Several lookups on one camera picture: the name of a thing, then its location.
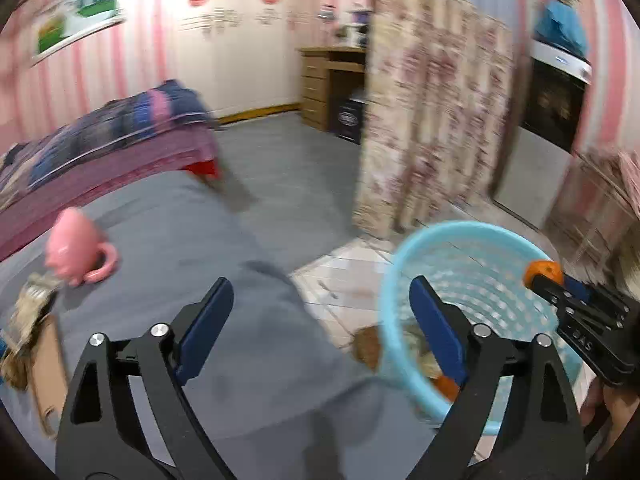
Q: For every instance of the brown paper ball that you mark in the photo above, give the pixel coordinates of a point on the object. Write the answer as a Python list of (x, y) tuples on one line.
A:
[(421, 352)]

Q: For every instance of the tan phone case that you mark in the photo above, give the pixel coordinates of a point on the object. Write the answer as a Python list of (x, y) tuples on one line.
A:
[(48, 377)]

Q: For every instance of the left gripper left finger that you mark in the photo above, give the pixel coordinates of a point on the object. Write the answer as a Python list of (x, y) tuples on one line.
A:
[(126, 415)]

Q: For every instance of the framed wedding picture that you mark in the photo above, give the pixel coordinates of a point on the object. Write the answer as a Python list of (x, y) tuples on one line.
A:
[(63, 22)]

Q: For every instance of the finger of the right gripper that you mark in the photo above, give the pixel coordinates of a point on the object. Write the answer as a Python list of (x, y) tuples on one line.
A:
[(555, 294), (579, 290)]

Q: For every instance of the dark brown wrapper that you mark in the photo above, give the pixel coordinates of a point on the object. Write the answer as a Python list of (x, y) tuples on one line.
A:
[(15, 368)]

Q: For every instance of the light blue plastic basket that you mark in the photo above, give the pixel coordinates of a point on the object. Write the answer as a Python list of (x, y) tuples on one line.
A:
[(477, 267)]

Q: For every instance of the black box under desk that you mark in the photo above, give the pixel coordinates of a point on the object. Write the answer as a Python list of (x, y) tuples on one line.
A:
[(350, 120)]

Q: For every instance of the orange mandarin fruit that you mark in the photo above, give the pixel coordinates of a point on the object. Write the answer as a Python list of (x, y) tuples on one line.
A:
[(546, 268)]

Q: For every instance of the floral curtain right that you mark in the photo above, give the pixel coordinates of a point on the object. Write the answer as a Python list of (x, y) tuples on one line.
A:
[(438, 85)]

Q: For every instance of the brown cardboard piece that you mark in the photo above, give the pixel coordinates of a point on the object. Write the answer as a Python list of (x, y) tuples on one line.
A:
[(366, 347)]

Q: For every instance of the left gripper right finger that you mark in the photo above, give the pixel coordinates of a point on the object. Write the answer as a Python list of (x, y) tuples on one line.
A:
[(514, 417)]

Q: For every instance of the bed with striped quilt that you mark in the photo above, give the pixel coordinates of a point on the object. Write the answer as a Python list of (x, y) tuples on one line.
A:
[(166, 128)]

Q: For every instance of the wooden desk with drawers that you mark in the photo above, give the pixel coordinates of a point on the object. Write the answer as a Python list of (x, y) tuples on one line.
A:
[(329, 76)]

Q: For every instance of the white wardrobe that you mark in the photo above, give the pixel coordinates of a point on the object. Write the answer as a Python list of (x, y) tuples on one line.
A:
[(239, 55)]

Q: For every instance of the orange plastic bag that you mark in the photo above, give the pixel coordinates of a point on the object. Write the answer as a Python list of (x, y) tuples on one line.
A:
[(446, 387)]

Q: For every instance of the grey blanket on table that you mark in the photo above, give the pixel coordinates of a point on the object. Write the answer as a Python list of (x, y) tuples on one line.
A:
[(277, 399)]

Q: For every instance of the pink pig mug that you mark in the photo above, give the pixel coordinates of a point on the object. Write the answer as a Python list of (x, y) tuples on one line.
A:
[(77, 250)]

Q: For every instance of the person's right hand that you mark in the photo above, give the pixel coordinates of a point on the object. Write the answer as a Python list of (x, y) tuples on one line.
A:
[(621, 404)]

